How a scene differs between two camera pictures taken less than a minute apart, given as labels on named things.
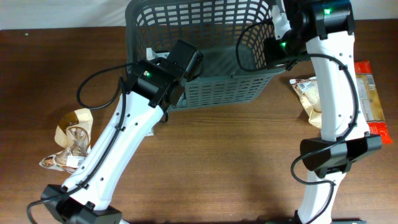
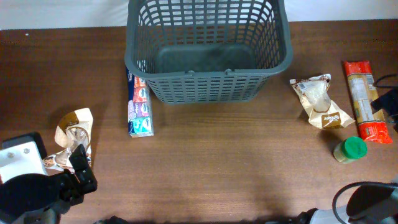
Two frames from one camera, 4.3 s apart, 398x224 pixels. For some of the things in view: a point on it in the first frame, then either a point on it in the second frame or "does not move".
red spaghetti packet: x=370 y=101 does not move
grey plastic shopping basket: x=237 y=65 does not move
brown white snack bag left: x=74 y=132 does not move
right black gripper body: x=284 y=50 -> x=390 y=104
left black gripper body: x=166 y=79 -> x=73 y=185
